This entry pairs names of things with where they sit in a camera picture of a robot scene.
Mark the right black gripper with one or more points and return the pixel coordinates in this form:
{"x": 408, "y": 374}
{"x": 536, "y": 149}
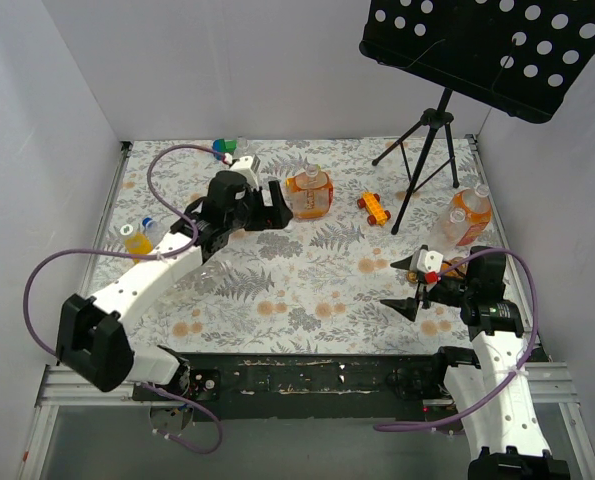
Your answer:
{"x": 424, "y": 291}

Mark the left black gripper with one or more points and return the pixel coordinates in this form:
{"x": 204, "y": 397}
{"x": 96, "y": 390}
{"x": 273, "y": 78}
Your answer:
{"x": 265, "y": 211}

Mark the orange label tea bottle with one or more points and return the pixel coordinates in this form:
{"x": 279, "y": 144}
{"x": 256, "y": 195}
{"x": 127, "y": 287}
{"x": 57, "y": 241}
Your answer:
{"x": 310, "y": 193}

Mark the clear Pocari Sweat bottle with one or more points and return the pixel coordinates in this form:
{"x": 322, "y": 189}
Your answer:
{"x": 242, "y": 146}

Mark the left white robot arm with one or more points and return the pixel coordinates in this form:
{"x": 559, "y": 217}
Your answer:
{"x": 93, "y": 336}

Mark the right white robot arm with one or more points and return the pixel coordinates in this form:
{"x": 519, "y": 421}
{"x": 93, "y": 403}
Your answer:
{"x": 488, "y": 381}

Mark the brown bottle cap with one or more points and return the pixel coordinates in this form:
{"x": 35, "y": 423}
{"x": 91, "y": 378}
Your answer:
{"x": 412, "y": 277}

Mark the small clear bottle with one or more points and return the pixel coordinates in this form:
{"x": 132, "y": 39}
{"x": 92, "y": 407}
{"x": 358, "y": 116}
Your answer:
{"x": 448, "y": 230}

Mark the clear bottle blue cap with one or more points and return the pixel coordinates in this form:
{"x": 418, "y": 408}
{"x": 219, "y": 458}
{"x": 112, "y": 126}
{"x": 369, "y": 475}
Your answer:
{"x": 201, "y": 281}

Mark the orange soda bottle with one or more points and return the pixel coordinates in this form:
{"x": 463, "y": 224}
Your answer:
{"x": 476, "y": 204}

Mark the yellow juice bottle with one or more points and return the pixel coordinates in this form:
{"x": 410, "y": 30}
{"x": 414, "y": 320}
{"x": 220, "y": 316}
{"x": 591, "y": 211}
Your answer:
{"x": 135, "y": 241}

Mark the orange toy car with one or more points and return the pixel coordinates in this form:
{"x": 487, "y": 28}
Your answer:
{"x": 371, "y": 203}

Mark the blue green toy block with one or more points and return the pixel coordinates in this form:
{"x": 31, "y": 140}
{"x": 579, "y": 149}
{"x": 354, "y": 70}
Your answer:
{"x": 224, "y": 145}

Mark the floral table mat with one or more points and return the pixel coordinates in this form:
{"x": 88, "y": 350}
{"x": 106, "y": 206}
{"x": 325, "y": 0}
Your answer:
{"x": 316, "y": 286}

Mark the black music stand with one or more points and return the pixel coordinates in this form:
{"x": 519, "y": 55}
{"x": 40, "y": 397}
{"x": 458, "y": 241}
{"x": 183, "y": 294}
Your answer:
{"x": 520, "y": 57}

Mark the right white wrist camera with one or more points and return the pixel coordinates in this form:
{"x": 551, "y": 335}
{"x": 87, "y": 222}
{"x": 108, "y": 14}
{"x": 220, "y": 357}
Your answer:
{"x": 427, "y": 264}

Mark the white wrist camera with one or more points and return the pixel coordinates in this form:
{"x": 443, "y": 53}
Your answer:
{"x": 247, "y": 165}
{"x": 427, "y": 264}

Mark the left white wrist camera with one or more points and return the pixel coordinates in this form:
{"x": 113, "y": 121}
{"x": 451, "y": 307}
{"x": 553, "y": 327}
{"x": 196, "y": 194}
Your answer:
{"x": 247, "y": 165}

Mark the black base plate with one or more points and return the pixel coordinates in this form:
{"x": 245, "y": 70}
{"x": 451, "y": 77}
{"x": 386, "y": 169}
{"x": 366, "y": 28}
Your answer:
{"x": 256, "y": 386}

